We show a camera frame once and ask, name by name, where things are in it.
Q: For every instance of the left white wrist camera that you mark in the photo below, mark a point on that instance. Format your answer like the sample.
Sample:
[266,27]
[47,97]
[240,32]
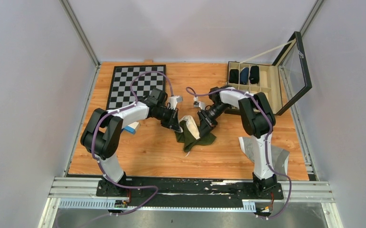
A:
[173,101]

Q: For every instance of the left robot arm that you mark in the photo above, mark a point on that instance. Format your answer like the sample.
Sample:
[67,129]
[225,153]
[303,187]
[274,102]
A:
[102,134]

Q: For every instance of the black rolled underwear tall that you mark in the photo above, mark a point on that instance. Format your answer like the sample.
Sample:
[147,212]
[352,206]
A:
[254,75]

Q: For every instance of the blue white block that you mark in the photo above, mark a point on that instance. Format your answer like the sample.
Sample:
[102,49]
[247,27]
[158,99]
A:
[132,128]

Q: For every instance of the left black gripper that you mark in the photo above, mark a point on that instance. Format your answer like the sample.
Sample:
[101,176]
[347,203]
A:
[173,122]

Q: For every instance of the black compartment storage box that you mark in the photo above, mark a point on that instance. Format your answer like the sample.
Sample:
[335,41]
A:
[285,81]

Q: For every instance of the right aluminium frame post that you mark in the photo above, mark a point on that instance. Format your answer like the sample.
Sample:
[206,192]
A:
[311,16]

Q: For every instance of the grey underwear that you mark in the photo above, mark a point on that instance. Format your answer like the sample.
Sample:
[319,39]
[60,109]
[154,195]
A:
[277,155]

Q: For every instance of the aluminium frame post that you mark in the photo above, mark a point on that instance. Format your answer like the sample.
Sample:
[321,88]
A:
[80,32]
[311,16]

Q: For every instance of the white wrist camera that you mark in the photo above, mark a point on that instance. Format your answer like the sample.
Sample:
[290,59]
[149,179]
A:
[198,104]
[173,101]

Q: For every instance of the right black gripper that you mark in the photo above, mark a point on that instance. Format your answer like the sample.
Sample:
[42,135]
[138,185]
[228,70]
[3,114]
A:
[207,124]

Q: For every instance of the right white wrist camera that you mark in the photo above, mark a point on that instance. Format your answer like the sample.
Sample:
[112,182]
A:
[198,104]

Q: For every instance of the left aluminium frame post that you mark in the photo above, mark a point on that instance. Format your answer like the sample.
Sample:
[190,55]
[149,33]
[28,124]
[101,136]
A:
[80,32]

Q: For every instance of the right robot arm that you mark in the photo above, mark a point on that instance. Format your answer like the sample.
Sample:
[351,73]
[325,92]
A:
[257,120]

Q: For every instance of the navy rolled underwear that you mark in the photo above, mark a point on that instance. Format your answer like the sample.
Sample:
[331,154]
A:
[244,76]

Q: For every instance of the green underwear white waistband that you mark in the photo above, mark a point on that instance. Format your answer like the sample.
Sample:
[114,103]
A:
[190,137]

